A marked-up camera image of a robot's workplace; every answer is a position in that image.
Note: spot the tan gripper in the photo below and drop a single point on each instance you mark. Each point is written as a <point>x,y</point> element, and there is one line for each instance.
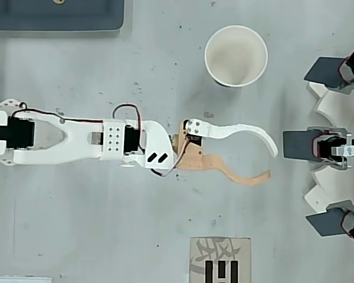
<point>194,157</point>

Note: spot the white paper cup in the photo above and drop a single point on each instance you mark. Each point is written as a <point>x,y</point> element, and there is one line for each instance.
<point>236,56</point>

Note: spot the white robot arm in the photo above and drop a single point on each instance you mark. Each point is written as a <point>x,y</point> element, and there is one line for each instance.
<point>76,138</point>

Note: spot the dark grey flat paddle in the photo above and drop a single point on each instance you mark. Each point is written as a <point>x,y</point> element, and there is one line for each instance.
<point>324,70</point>
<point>298,145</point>
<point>327,222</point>

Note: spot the white round star-shaped fixture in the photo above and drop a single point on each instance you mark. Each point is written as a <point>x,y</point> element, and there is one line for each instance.
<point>330,185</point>

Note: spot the printed grey paper card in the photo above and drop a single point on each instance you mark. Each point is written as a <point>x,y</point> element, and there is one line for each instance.
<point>221,259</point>

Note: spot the small brass round object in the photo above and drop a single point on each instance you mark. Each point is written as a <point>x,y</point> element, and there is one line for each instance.
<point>59,1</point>

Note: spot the dark grey plastic tray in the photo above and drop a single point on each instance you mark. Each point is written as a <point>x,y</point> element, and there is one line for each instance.
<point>32,14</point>

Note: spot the silver metal bracket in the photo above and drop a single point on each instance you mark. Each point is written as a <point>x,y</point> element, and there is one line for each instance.
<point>349,151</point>

